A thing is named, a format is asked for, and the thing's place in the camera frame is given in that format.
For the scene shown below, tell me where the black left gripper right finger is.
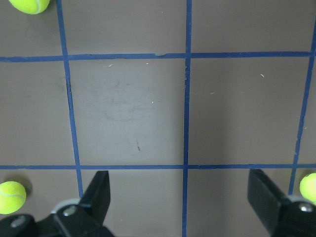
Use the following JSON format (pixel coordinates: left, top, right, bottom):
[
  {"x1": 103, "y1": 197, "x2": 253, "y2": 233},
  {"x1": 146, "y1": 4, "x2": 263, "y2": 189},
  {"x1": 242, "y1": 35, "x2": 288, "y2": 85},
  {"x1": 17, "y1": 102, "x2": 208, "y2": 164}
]
[{"x1": 247, "y1": 169, "x2": 316, "y2": 237}]

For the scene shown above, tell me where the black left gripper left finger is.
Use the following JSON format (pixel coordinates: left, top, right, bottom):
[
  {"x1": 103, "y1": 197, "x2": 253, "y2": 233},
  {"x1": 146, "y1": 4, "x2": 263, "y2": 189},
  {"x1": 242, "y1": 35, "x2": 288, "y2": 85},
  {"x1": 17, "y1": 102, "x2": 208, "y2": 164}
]
[{"x1": 54, "y1": 171, "x2": 111, "y2": 237}]

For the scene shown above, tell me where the tennis ball near left base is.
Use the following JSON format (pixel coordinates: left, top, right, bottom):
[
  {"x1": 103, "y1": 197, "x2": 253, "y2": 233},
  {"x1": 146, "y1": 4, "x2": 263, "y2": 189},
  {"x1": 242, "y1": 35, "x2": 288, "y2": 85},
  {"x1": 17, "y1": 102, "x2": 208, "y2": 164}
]
[{"x1": 299, "y1": 173, "x2": 316, "y2": 202}]

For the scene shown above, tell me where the tennis ball front left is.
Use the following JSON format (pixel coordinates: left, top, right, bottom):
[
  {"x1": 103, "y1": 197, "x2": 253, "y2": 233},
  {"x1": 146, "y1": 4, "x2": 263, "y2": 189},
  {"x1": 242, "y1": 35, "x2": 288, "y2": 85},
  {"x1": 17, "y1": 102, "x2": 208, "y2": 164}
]
[{"x1": 0, "y1": 181, "x2": 27, "y2": 214}]

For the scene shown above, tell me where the tennis ball centre back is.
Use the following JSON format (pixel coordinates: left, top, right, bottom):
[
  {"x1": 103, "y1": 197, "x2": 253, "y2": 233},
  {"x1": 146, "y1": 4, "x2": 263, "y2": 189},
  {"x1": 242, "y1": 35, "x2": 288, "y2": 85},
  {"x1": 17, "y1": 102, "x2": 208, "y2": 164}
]
[{"x1": 9, "y1": 0, "x2": 50, "y2": 15}]

